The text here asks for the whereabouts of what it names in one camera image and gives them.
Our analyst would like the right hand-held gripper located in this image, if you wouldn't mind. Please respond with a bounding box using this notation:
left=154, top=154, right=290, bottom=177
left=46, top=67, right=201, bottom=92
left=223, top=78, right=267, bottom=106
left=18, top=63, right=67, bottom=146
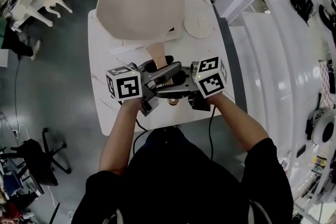
left=155, top=56, right=228, bottom=112

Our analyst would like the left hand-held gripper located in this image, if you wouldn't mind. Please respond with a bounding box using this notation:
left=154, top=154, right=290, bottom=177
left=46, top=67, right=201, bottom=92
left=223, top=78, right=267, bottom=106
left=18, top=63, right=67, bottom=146
left=105, top=54, right=183, bottom=117

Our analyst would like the white induction cooktop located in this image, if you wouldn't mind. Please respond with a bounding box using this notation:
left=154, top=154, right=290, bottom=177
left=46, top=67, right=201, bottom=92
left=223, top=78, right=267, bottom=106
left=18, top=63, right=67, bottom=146
left=108, top=26, right=185, bottom=56

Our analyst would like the beige frying pan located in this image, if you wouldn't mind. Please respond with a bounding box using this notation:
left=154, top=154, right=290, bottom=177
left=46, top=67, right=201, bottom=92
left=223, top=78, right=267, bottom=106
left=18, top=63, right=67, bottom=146
left=96, top=0, right=186, bottom=107

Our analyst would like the person's right forearm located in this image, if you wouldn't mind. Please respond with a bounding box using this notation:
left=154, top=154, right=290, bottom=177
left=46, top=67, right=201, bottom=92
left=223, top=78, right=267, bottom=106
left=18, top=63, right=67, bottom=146
left=209, top=92, right=271, bottom=153

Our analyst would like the person's left forearm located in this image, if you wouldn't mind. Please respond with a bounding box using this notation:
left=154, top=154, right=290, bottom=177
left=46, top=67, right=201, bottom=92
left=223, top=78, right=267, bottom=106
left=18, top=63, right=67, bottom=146
left=99, top=98, right=143, bottom=177

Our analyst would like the white round plate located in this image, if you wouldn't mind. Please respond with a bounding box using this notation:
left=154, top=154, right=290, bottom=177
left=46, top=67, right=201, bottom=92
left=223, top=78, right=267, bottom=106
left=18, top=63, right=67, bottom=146
left=183, top=11, right=214, bottom=39

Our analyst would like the white metal shelving rack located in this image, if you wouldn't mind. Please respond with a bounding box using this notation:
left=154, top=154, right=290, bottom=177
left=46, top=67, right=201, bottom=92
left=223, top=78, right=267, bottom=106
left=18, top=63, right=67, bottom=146
left=214, top=0, right=336, bottom=218

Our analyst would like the person's black shirt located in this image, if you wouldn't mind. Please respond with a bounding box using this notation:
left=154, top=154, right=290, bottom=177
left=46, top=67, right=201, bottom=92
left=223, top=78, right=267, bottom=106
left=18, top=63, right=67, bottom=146
left=70, top=126, right=295, bottom=224

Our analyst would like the white round device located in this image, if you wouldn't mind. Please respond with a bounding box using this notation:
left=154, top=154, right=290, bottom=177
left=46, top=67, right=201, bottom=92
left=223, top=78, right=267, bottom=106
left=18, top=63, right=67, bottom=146
left=305, top=106, right=336, bottom=145

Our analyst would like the black bag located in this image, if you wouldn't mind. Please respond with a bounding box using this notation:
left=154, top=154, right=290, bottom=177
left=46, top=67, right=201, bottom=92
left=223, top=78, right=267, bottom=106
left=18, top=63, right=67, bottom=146
left=289, top=0, right=314, bottom=25

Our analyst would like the black swivel office chair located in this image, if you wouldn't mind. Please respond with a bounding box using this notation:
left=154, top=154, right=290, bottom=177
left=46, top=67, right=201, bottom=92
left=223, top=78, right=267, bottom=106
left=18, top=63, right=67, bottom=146
left=10, top=126, right=73, bottom=187

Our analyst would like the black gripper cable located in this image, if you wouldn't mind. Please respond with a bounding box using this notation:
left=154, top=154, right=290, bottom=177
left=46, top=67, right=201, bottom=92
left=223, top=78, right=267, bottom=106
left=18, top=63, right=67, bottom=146
left=132, top=116, right=149, bottom=159
left=208, top=104, right=217, bottom=161

